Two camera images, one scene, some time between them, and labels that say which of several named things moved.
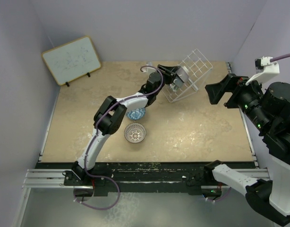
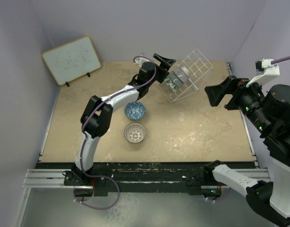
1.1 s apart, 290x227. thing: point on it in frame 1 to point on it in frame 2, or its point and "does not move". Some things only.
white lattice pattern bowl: x=135 y=132 does not move
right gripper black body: x=240 y=91 does not move
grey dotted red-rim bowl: x=178 y=82 does not move
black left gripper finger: x=171 y=70 to x=166 y=62
